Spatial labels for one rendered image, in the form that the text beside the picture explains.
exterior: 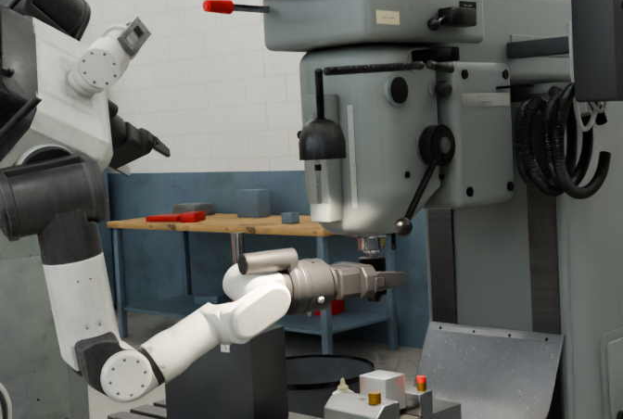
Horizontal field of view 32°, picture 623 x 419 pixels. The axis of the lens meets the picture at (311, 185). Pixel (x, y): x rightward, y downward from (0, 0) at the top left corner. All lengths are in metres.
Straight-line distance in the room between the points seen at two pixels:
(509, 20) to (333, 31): 0.43
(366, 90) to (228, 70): 6.54
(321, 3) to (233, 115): 6.50
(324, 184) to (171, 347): 0.36
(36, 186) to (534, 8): 1.03
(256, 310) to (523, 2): 0.81
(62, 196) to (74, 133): 0.14
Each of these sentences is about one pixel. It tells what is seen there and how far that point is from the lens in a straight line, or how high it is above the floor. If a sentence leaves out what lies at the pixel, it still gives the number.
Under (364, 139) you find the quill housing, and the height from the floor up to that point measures 1.47.
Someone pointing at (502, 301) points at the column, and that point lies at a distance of 2.17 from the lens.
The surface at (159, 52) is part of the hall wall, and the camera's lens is 8.89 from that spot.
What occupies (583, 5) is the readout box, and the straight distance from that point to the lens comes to 1.85.
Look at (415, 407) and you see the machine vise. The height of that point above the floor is 1.00.
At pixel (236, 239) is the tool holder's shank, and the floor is 1.29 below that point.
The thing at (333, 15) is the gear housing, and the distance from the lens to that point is 1.74.
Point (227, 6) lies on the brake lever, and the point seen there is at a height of 1.70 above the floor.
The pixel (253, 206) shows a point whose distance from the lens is 7.65.
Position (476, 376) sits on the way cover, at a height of 0.99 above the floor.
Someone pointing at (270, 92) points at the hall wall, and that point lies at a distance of 7.95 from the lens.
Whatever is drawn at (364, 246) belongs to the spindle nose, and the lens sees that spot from 1.85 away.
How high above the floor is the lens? 1.49
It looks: 3 degrees down
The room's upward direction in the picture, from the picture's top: 3 degrees counter-clockwise
